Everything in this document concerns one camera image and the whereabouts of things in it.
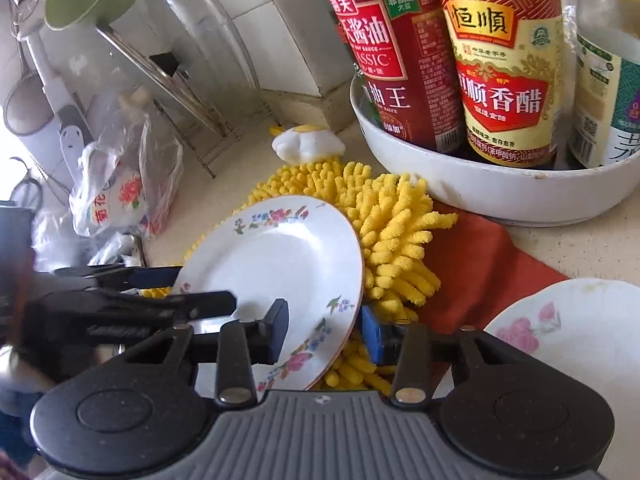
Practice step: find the white plate large pink flower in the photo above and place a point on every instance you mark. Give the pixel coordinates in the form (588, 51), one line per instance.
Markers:
(575, 320)

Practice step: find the red label soy sauce bottle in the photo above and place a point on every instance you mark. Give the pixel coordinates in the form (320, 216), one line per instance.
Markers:
(390, 60)

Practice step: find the clear plastic bag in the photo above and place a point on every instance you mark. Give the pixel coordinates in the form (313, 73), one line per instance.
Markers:
(75, 240)

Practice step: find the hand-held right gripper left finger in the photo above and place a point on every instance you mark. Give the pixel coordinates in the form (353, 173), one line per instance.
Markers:
(277, 325)

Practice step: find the white plate small floral print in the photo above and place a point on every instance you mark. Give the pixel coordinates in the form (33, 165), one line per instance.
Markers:
(280, 260)

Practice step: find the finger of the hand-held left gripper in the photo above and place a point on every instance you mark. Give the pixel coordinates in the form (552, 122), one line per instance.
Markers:
(165, 307)
(150, 276)

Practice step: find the clear bottle green white label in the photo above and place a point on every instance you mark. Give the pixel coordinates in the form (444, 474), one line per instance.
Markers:
(605, 85)

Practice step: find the white yellow egg plush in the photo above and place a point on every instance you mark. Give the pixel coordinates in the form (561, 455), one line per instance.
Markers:
(305, 142)

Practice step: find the yellow label vinegar bottle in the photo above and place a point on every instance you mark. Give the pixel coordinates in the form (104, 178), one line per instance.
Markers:
(500, 85)

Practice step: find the clear glass lid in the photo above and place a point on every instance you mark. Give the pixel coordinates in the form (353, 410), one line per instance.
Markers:
(210, 30)

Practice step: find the red cloth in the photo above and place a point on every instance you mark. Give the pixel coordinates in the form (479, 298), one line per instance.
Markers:
(475, 260)

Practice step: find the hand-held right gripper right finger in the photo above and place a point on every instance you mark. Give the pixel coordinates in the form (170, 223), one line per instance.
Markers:
(372, 335)

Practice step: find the white rotating condiment rack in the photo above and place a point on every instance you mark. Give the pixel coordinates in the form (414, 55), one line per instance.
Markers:
(500, 190)

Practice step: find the metal rimmed glass lid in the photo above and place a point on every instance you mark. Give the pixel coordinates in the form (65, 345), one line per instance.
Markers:
(140, 70)

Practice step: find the yellow chenille cloth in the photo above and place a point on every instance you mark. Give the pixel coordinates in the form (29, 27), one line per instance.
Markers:
(395, 240)

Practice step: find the metal mesh strainer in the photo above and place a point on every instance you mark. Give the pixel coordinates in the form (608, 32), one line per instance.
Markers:
(27, 110)

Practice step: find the flower print plastic bag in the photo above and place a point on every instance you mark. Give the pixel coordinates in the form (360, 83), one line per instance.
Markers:
(125, 190)

